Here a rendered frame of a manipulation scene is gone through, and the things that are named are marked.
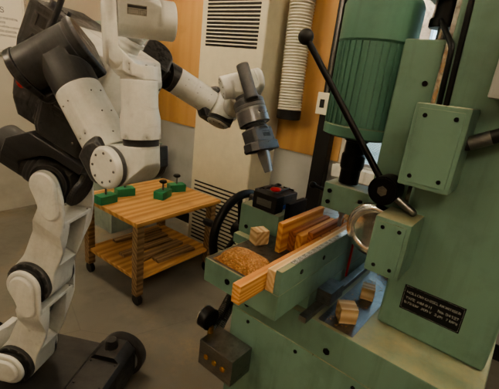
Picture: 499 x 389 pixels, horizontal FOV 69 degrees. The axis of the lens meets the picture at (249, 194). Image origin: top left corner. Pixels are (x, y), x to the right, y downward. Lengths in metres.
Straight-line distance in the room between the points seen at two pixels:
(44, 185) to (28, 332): 0.56
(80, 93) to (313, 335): 0.71
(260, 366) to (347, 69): 0.78
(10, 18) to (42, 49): 2.67
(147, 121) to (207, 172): 1.96
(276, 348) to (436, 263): 0.44
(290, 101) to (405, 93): 1.50
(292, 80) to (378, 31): 1.46
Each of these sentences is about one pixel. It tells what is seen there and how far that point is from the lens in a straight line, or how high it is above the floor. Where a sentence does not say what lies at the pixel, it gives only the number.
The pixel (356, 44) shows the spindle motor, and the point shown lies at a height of 1.40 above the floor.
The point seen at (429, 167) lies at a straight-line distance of 0.72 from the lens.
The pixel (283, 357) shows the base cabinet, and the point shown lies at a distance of 1.00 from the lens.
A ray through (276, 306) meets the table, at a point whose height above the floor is 0.88.
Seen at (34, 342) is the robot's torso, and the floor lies 0.39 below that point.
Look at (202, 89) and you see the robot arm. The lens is 1.26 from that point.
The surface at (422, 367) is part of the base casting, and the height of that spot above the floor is 0.80.
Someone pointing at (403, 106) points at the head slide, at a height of 1.29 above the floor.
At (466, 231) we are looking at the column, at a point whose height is 1.07.
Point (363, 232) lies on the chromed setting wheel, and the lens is 0.84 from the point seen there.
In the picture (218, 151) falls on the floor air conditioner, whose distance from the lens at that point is 2.51.
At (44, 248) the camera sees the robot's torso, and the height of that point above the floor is 0.75.
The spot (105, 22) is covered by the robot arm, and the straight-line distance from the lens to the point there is 0.67.
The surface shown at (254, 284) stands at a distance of 0.72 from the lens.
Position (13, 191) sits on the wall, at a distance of 3.67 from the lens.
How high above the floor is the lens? 1.31
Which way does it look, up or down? 18 degrees down
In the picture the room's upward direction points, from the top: 7 degrees clockwise
